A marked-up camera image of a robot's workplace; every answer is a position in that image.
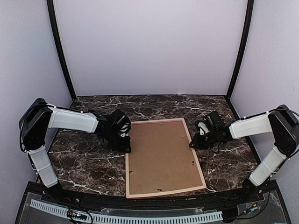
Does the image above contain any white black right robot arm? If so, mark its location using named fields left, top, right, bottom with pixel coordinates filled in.
left=189, top=105, right=299, bottom=203

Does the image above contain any black front table rail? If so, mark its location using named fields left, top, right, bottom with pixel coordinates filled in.
left=32, top=184, right=257, bottom=210

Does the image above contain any left black corner post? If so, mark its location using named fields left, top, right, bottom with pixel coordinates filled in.
left=46, top=0, right=77, bottom=101

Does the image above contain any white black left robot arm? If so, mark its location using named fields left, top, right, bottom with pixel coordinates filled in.
left=19, top=98, right=131, bottom=203

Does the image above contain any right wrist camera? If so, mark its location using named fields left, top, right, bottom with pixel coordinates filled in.
left=195, top=120, right=209, bottom=135

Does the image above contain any brown cardboard backing board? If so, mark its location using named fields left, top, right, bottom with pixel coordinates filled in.
left=128, top=120, right=204, bottom=195

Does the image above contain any black corner post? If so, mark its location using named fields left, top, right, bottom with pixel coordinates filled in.
left=226, top=0, right=254, bottom=101
left=46, top=0, right=77, bottom=101

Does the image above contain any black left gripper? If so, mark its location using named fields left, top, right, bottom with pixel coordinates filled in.
left=102, top=129, right=131, bottom=153

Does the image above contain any right black corner post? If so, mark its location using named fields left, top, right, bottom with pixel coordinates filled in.
left=226, top=0, right=254, bottom=101

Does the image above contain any light wooden picture frame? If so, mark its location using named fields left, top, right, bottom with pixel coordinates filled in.
left=125, top=118, right=207, bottom=199

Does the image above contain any white slotted cable duct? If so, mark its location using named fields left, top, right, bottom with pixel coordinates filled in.
left=29, top=199, right=223, bottom=224

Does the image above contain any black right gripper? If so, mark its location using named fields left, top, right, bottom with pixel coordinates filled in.
left=189, top=129, right=218, bottom=150

